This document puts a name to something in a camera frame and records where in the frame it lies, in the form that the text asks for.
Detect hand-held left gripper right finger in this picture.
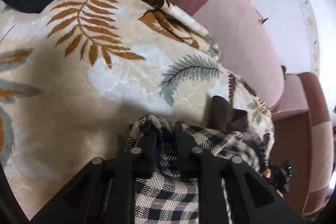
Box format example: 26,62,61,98
174,121,307,224

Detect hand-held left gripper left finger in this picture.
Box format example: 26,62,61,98
31,126,158,224

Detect checked shirt with brown collar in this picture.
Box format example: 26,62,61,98
125,95,274,224

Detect leaf-print blanket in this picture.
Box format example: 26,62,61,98
0,0,275,220

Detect pink and maroon sofa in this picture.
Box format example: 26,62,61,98
155,0,334,217

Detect eyeglasses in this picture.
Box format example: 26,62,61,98
247,0,269,24

